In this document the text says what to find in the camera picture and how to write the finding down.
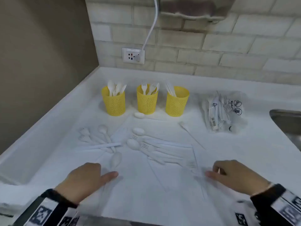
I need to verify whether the person's left hand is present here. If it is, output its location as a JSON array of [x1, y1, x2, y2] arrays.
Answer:
[[54, 162, 119, 206]]

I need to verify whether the person's right hand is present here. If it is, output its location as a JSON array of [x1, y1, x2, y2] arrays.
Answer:
[[205, 160, 274, 197]]

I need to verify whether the clear plastic cutlery bag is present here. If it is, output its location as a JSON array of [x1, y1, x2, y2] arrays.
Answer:
[[202, 90, 249, 134]]

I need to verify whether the packed bundle of white cutlery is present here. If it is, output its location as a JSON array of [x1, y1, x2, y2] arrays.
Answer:
[[202, 96, 235, 132]]

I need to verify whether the pile of white plastic cutlery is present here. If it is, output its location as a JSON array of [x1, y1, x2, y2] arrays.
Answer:
[[77, 124, 210, 200]]

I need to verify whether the white plastic knife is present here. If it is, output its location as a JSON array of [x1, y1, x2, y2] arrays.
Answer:
[[178, 121, 205, 150]]

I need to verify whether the white plastic spoon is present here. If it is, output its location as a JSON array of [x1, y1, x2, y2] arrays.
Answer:
[[134, 112, 165, 121]]

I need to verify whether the bunch of sorted white spoons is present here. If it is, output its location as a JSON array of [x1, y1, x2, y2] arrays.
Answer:
[[107, 80, 127, 97]]

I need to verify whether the bunch of sorted white knives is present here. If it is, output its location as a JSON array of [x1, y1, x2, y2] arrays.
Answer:
[[165, 81, 177, 97]]

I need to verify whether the bunch of sorted white forks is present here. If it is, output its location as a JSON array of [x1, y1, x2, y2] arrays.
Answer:
[[141, 82, 160, 96]]

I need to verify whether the black right wrist band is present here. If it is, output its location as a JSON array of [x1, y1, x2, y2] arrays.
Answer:
[[250, 184, 301, 226]]

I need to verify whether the black wrist band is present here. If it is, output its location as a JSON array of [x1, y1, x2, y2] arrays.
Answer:
[[250, 184, 301, 226], [13, 188, 79, 226]]

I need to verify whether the black left wrist band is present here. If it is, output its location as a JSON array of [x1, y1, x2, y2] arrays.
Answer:
[[13, 188, 79, 226]]

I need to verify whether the steel sink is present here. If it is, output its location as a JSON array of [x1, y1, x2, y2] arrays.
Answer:
[[269, 109, 301, 144]]

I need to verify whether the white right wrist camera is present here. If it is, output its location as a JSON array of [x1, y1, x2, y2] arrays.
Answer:
[[231, 200, 257, 226]]

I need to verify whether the white wall socket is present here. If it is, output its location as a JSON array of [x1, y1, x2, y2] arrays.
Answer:
[[121, 47, 145, 65]]

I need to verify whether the white power cable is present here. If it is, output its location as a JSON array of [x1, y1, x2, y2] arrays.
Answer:
[[135, 0, 160, 63]]

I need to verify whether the steel wall hand dryer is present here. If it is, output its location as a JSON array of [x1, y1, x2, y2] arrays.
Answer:
[[160, 0, 238, 23]]

